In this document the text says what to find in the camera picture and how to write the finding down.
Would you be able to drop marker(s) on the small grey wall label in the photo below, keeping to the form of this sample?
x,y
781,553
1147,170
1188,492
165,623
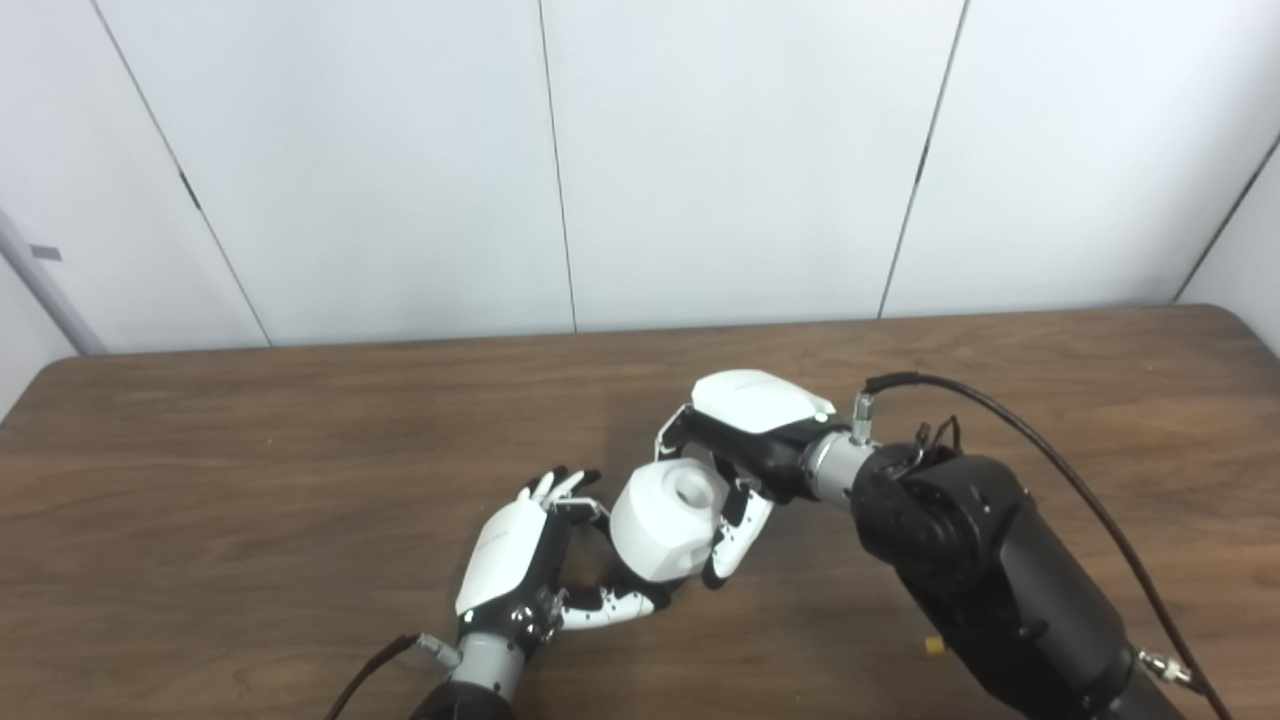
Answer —
x,y
45,252

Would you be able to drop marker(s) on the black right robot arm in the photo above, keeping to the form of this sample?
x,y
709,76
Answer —
x,y
1000,570

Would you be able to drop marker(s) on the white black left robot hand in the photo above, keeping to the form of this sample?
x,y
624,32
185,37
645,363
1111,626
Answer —
x,y
510,550

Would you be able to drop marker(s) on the round white piece with holes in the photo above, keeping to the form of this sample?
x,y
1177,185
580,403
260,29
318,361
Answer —
x,y
660,525

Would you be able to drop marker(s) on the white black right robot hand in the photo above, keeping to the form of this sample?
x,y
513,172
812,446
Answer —
x,y
760,405

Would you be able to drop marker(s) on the grey wall corner post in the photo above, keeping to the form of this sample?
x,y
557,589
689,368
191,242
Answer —
x,y
40,280

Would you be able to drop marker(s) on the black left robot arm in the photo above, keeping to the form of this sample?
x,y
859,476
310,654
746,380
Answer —
x,y
485,670

